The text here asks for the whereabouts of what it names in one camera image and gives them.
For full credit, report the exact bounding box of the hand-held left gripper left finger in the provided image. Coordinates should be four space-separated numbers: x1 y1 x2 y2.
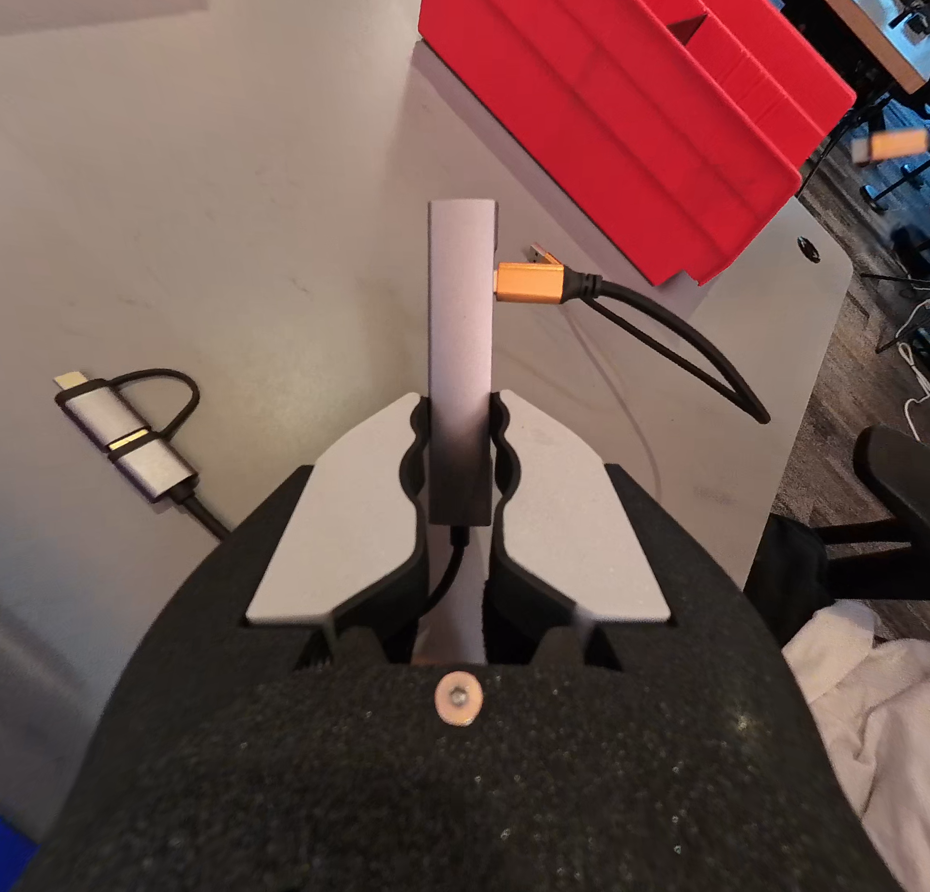
246 392 430 635

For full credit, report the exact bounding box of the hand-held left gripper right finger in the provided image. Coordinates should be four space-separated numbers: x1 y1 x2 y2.
488 389 672 627

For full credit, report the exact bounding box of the black hub cable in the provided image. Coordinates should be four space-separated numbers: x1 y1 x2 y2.
108 430 469 627

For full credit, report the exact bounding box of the grey hub stick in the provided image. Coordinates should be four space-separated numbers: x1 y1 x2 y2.
427 198 501 528

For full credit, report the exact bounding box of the grey desk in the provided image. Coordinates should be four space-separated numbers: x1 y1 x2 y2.
0 0 854 842

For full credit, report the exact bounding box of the grey tethered plug adapter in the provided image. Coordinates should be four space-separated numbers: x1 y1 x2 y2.
52 369 201 451

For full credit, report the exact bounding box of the black office chair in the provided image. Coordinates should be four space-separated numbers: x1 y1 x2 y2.
744 425 930 649

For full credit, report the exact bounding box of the person's white clothing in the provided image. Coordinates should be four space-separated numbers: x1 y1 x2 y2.
781 600 930 892

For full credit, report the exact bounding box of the red plastic bin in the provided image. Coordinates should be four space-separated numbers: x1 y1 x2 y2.
418 0 858 287

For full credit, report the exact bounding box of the blue plastic bin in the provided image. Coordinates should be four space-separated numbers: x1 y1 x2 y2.
0 815 37 892

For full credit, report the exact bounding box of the wooden table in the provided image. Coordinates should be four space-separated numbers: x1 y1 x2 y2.
792 0 930 95

